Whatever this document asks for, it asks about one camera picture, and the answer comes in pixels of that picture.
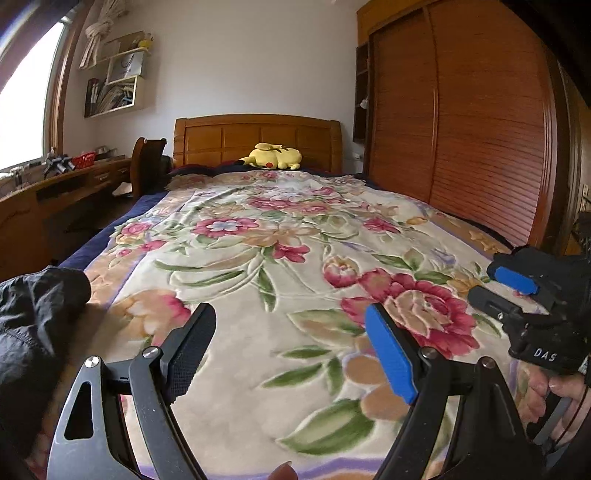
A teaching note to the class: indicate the wooden desk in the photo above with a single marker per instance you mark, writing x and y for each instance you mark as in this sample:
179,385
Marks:
18,217

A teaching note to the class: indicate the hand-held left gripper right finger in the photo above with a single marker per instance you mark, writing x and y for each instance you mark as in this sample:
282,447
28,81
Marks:
390,355

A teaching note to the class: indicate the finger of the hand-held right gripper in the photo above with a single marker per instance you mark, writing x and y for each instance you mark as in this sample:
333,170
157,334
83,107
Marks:
515,279
491,301

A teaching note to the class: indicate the white wall shelf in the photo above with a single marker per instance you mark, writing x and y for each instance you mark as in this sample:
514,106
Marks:
138,92

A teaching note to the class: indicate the black zip jacket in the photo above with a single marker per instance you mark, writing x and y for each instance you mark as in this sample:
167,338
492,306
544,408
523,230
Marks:
37,323

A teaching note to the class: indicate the black metal tool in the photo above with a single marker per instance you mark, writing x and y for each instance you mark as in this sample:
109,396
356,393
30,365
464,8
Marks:
57,165

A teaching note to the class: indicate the wooden framed window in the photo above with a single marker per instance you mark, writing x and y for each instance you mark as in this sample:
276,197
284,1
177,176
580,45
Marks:
23,106

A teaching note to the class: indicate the wooden bed headboard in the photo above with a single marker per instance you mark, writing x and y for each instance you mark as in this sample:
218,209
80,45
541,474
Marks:
203,143

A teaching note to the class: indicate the red basket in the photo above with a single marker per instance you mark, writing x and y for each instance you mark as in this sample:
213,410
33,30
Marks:
83,160

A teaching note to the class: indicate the wooden chair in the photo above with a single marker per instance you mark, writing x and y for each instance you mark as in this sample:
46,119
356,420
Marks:
143,166

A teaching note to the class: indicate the person's left hand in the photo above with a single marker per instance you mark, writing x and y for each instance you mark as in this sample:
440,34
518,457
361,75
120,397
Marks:
284,473

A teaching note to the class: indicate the yellow plush toy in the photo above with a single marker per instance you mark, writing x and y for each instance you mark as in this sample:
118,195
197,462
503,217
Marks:
277,159

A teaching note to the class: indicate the person's right hand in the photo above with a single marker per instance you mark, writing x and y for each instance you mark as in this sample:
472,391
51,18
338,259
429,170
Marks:
538,397

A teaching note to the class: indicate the wooden slatted wardrobe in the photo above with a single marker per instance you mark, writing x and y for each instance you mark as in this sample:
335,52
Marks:
485,115

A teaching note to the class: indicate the metal bowl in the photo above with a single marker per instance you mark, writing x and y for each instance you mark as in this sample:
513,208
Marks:
101,151

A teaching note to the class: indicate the white paper bag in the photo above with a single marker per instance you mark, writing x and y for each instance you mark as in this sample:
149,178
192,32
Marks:
127,67

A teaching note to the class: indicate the row of books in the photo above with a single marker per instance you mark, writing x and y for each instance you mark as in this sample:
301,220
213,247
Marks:
108,97

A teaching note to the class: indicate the tied beige curtain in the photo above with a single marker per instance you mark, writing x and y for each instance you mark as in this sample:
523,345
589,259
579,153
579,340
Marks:
94,41

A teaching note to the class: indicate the floral blanket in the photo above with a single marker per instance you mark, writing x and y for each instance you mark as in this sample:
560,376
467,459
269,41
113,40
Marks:
277,230

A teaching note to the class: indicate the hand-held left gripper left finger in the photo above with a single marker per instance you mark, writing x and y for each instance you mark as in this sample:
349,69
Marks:
191,350

